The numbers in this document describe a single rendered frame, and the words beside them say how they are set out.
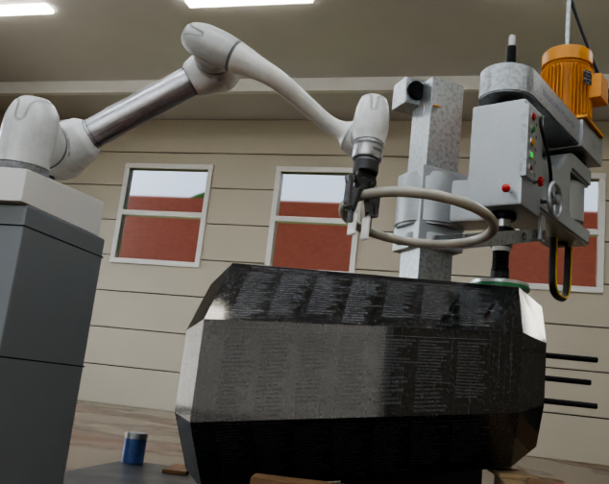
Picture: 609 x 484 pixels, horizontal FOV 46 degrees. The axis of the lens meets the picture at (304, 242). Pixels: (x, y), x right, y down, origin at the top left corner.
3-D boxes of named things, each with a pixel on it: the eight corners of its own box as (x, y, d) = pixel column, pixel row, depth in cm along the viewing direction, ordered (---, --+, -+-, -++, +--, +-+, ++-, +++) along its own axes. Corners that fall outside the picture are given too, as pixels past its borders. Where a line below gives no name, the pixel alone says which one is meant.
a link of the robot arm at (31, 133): (-17, 157, 208) (-3, 84, 211) (12, 172, 226) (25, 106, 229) (36, 162, 206) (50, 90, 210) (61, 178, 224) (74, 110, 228)
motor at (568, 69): (545, 145, 356) (548, 71, 364) (610, 137, 337) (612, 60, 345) (524, 126, 334) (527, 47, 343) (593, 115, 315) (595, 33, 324)
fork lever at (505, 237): (502, 242, 297) (501, 230, 297) (548, 240, 285) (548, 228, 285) (423, 250, 243) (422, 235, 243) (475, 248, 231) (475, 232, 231)
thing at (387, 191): (388, 252, 253) (389, 244, 254) (523, 247, 223) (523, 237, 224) (306, 202, 217) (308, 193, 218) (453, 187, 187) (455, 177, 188)
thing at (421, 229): (392, 256, 379) (399, 182, 387) (459, 262, 373) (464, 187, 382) (391, 242, 345) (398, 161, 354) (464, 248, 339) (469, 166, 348)
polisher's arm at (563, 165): (545, 270, 337) (548, 171, 347) (596, 269, 323) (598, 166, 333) (479, 232, 281) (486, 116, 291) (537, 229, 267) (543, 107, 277)
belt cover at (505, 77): (548, 179, 353) (550, 147, 357) (601, 174, 338) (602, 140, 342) (464, 107, 280) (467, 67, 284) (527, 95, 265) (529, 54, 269)
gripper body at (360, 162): (364, 154, 205) (360, 183, 203) (385, 163, 210) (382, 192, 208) (347, 158, 211) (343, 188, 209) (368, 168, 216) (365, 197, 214)
